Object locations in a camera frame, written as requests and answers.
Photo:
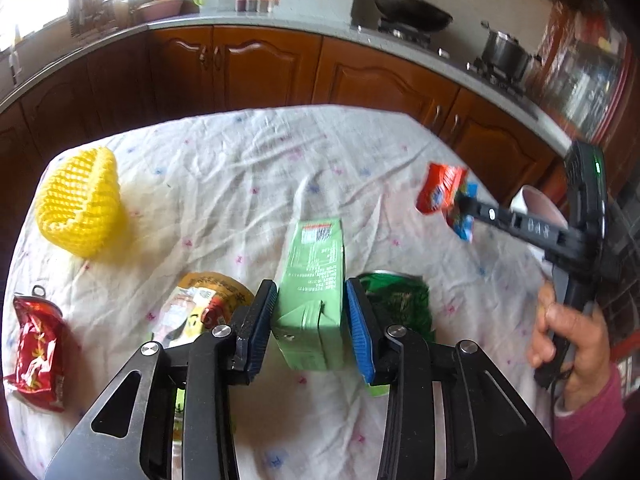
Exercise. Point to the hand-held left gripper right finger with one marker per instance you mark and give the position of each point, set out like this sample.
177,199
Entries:
357,330

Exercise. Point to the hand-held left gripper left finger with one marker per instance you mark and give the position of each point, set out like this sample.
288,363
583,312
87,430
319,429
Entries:
262,325

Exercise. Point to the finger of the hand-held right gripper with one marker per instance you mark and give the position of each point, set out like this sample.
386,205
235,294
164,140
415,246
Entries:
480,206
472,222

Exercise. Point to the small red snack wrapper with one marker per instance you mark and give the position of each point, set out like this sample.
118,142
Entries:
440,190

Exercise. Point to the pink bin with white rim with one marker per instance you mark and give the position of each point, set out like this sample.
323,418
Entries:
542,205

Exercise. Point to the green drink carton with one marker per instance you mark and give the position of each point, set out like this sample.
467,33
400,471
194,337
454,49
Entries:
312,280

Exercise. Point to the person's right forearm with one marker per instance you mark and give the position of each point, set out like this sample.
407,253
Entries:
595,425

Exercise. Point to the person's right hand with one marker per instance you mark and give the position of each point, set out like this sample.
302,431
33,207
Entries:
580,350

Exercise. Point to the crushed green can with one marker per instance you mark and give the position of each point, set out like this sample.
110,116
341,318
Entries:
400,300

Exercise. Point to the green spouted snack pouch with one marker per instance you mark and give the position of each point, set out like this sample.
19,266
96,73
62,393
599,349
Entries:
200,305

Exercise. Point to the steel cooking pot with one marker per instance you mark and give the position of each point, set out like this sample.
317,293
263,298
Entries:
505,50

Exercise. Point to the white floral tablecloth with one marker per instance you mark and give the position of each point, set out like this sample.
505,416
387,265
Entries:
210,170

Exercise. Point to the wooden glass door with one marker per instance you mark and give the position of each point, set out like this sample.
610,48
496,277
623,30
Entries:
580,75

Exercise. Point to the gas stove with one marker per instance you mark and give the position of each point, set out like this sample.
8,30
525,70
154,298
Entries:
400,32

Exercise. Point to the black wok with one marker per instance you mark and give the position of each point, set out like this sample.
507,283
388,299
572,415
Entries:
415,10

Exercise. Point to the yellow foam fruit net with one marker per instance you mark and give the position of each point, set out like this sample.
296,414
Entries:
75,200

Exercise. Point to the crushed red can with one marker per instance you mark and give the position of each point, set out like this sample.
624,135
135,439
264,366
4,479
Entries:
35,355

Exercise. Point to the grey kitchen countertop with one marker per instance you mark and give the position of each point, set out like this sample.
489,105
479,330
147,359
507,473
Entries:
300,22

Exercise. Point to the wooden lower cabinets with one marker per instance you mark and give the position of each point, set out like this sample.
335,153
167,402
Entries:
260,65

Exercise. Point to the row of spice jars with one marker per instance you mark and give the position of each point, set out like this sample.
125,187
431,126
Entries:
252,4

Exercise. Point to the pink basin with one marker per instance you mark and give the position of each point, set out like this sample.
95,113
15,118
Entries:
160,9

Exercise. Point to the dish rack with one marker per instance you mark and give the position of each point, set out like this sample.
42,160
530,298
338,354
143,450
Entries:
90,15

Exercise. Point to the metal kitchen faucet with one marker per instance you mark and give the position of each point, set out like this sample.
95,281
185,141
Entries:
14,60

